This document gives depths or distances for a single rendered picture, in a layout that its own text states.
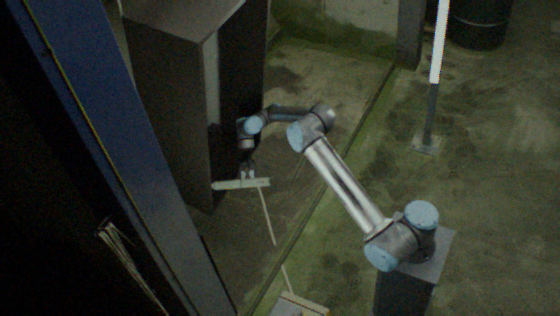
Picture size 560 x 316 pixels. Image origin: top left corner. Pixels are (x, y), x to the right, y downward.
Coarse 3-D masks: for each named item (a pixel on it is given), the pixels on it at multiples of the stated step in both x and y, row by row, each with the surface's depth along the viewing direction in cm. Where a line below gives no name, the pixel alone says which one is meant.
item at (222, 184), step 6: (222, 180) 259; (234, 180) 258; (246, 180) 257; (252, 180) 256; (258, 180) 256; (264, 180) 255; (216, 186) 258; (222, 186) 258; (228, 186) 257; (234, 186) 257; (240, 186) 258; (246, 186) 257; (252, 186) 256
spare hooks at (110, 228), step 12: (108, 216) 117; (96, 228) 115; (108, 228) 116; (108, 240) 118; (120, 240) 123; (120, 252) 123; (132, 264) 129; (132, 276) 135; (144, 276) 142; (144, 288) 143; (156, 300) 143
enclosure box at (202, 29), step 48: (144, 0) 177; (192, 0) 179; (240, 0) 182; (144, 48) 178; (192, 48) 167; (240, 48) 242; (144, 96) 203; (192, 96) 187; (240, 96) 270; (192, 144) 214; (192, 192) 248
